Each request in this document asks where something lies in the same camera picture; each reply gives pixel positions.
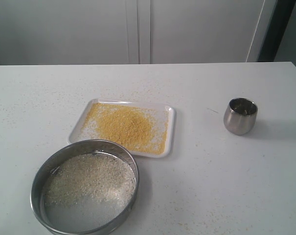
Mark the dark vertical post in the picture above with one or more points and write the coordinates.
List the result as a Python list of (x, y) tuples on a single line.
[(280, 41)]

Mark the stainless steel cup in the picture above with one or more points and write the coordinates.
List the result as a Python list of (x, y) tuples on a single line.
[(240, 116)]

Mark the white cabinet with doors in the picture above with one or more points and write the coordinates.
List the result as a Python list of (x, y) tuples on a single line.
[(61, 32)]

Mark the yellow and white grain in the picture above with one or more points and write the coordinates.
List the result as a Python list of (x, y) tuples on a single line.
[(99, 177)]

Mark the white rectangular plastic tray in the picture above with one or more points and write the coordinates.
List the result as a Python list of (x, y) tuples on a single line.
[(75, 133)]

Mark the yellow millet grains pile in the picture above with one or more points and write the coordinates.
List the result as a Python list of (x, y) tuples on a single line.
[(137, 129)]

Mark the round steel mesh sieve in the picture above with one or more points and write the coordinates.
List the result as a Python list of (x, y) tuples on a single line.
[(86, 217)]

